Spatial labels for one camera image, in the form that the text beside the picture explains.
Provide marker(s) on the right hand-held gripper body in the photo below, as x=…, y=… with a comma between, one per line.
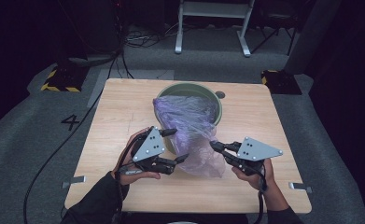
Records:
x=256, y=151

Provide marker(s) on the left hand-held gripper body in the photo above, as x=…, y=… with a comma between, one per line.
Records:
x=150, y=146

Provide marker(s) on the purple plastic bag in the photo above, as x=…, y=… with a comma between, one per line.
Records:
x=192, y=124

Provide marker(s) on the green round bin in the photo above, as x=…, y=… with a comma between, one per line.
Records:
x=186, y=88

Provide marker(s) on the person's right hand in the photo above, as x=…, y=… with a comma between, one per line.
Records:
x=270, y=177

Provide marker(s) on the person's left hand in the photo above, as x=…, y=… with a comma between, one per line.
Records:
x=133, y=179

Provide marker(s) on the dark round table grommet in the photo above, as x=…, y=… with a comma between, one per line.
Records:
x=220, y=94

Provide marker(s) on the black yellow striped base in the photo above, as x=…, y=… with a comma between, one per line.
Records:
x=66, y=79
x=283, y=82

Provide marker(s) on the black tripod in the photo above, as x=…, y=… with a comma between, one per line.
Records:
x=273, y=34

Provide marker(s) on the grey pillar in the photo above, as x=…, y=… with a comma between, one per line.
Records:
x=311, y=37

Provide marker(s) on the white metal stand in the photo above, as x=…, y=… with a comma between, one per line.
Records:
x=213, y=9

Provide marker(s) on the metal table bracket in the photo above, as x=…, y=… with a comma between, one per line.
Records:
x=300, y=186
x=76, y=180

